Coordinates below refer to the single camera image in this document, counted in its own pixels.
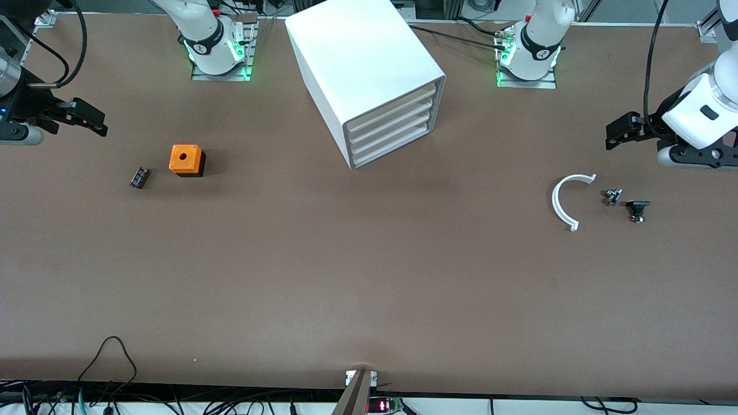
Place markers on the white plastic bin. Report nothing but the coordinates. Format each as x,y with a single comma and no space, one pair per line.
392,108

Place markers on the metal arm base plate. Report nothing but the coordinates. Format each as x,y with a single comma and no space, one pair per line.
524,83
249,57

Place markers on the device with red display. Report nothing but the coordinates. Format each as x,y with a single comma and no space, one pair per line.
383,404

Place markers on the small metallic clip part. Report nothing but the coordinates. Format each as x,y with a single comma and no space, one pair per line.
612,197

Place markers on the white drawer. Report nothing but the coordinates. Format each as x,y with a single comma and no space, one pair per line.
392,146
392,134
392,121

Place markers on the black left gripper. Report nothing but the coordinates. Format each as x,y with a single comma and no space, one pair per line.
654,125

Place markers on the aluminium corner bracket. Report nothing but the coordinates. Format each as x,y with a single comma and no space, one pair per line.
46,19
708,31

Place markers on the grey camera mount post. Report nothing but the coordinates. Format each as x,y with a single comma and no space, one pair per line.
356,395

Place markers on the orange box with hole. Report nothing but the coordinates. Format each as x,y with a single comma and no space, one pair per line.
185,159

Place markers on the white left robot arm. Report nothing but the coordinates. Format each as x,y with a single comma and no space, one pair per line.
539,40

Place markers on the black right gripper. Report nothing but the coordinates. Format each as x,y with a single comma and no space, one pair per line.
36,104

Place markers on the black mounting collar part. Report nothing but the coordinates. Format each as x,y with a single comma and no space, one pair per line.
637,208

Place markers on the white drawer cabinet housing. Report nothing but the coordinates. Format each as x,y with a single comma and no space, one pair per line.
357,52

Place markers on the small black contact block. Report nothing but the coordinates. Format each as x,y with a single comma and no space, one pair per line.
140,177

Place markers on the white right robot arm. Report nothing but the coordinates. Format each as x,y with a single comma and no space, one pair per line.
207,34

